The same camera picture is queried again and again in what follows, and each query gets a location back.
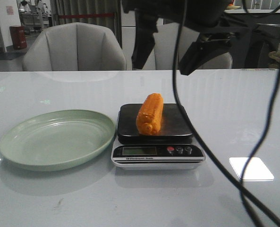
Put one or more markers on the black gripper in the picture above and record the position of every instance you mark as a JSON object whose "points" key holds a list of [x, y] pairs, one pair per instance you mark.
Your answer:
{"points": [[204, 16]]}

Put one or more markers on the orange corn cob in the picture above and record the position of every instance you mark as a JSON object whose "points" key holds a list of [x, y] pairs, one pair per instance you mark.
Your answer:
{"points": [[148, 120]]}

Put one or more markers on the grey upholstered chair right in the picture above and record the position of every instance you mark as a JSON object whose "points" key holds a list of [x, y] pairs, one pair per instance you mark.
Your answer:
{"points": [[161, 58]]}

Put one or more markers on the grey upholstered chair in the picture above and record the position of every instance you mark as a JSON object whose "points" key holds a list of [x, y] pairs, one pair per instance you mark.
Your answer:
{"points": [[161, 58], [75, 47]]}

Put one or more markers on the white cabinet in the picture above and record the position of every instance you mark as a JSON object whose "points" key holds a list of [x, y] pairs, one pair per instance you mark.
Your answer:
{"points": [[128, 31]]}

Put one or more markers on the fruit plate on counter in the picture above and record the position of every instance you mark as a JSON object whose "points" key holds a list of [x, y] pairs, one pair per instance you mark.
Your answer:
{"points": [[232, 6]]}

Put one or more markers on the dark grey counter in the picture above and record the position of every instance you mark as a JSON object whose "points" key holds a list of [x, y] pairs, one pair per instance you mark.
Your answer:
{"points": [[240, 46]]}

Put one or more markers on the black machine at right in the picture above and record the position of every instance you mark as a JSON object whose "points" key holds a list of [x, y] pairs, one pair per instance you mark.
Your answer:
{"points": [[265, 38]]}

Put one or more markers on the grey upholstered chair left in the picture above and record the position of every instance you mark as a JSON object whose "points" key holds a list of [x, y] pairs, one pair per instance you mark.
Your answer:
{"points": [[75, 47]]}

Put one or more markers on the olive cushion at right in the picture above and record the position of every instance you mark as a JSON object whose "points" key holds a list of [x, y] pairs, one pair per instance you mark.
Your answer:
{"points": [[275, 60]]}

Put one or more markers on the black digital kitchen scale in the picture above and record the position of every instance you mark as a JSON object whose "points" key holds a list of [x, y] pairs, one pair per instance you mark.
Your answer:
{"points": [[174, 148]]}

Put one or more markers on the red barrier tape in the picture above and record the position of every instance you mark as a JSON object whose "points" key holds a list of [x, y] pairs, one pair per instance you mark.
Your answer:
{"points": [[86, 16]]}

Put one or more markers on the red trash bin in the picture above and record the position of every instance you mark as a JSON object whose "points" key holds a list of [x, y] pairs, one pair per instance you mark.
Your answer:
{"points": [[18, 37]]}

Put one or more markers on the pale green round plate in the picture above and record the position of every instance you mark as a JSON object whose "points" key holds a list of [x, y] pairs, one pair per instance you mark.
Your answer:
{"points": [[58, 140]]}

